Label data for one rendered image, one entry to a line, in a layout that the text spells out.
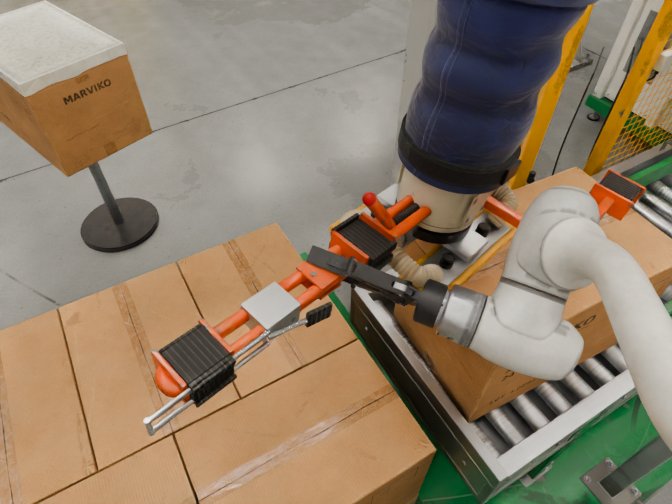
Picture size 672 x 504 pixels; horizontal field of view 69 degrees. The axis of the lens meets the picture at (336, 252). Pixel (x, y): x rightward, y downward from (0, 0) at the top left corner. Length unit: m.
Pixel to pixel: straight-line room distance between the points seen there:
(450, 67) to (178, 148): 2.64
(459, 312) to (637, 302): 0.26
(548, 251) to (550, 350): 0.15
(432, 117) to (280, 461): 0.96
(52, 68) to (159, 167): 1.26
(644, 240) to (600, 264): 0.82
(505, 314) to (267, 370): 0.90
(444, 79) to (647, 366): 0.49
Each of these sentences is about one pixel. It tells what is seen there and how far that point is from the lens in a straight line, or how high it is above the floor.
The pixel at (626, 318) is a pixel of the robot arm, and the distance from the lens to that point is 0.62.
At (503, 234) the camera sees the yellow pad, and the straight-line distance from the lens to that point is 1.16.
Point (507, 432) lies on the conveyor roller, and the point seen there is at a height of 0.54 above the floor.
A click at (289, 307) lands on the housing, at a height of 1.26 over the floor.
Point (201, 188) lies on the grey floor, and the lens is 2.96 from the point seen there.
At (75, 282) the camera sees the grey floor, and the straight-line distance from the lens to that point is 2.69.
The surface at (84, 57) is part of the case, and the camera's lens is 2.10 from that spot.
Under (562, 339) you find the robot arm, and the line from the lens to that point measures 0.79.
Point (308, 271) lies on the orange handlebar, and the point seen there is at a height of 1.25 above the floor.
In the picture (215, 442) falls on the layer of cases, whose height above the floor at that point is 0.54.
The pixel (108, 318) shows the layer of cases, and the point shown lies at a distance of 1.76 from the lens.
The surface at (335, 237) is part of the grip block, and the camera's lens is 0.85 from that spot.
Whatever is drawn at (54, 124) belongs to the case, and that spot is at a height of 0.84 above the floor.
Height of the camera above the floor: 1.87
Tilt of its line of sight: 48 degrees down
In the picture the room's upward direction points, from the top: straight up
